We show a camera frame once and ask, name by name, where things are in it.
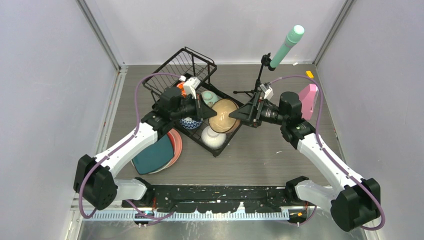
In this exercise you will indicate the orange mug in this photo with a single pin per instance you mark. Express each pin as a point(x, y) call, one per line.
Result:
point(181, 87)

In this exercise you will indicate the brown striped bowl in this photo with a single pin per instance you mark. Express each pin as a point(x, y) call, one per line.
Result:
point(222, 123)

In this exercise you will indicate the pink wedge object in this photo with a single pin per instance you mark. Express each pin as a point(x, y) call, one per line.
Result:
point(308, 97)

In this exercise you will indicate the pink round plate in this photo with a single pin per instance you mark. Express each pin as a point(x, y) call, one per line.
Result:
point(177, 145)

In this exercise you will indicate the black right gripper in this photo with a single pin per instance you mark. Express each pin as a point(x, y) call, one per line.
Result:
point(252, 111)

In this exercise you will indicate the red patterned bowl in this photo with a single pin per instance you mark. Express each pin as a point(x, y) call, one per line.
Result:
point(190, 124)

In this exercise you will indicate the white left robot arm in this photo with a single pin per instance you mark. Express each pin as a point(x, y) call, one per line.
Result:
point(95, 177)

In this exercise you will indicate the black mini tripod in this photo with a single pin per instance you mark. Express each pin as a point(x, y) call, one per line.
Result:
point(265, 62)

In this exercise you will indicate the light green bowl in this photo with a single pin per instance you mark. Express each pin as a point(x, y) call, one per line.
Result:
point(209, 97)

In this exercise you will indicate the white blue-rimmed bowl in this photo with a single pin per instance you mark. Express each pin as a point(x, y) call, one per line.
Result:
point(212, 139)

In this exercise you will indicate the teal square plate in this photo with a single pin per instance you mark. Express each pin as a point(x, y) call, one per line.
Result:
point(154, 156)

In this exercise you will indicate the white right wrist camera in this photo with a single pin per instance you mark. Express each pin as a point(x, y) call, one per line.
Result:
point(267, 90)

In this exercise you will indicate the mint green microphone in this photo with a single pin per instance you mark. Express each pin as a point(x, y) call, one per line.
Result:
point(291, 39)

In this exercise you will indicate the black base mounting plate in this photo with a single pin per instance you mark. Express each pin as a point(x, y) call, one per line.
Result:
point(218, 199)

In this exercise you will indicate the yellow small block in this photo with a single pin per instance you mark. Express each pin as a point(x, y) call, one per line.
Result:
point(309, 74)

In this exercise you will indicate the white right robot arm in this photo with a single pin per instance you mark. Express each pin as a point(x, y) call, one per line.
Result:
point(352, 200)

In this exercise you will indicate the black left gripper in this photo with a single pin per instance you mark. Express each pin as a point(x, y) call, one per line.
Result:
point(202, 110)

